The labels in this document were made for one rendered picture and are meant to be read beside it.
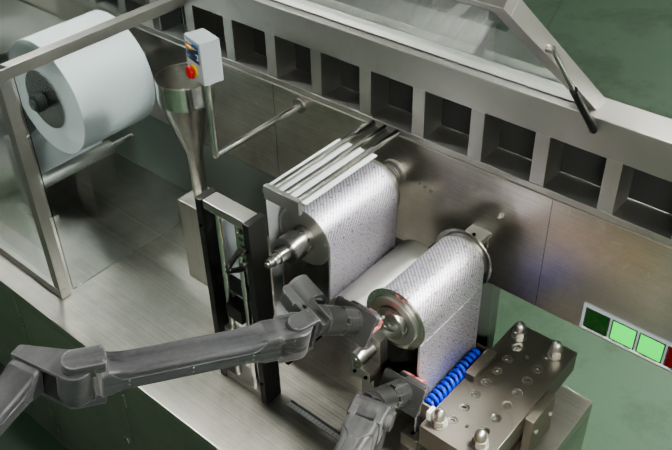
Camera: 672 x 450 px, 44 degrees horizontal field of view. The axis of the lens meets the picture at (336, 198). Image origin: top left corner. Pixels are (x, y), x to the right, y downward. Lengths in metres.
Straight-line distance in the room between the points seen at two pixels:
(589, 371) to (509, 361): 1.47
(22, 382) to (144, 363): 0.19
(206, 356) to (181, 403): 0.64
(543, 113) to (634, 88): 3.68
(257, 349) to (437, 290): 0.44
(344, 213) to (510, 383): 0.53
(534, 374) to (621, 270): 0.34
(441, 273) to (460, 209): 0.22
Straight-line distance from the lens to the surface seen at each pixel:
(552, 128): 1.69
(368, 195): 1.83
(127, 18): 2.21
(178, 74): 2.12
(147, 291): 2.38
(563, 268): 1.85
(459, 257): 1.80
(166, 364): 1.43
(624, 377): 3.45
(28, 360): 1.43
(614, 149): 1.65
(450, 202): 1.93
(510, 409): 1.89
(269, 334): 1.47
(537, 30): 1.30
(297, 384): 2.08
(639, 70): 5.58
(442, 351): 1.85
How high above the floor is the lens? 2.46
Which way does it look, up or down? 36 degrees down
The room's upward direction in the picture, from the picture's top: 1 degrees counter-clockwise
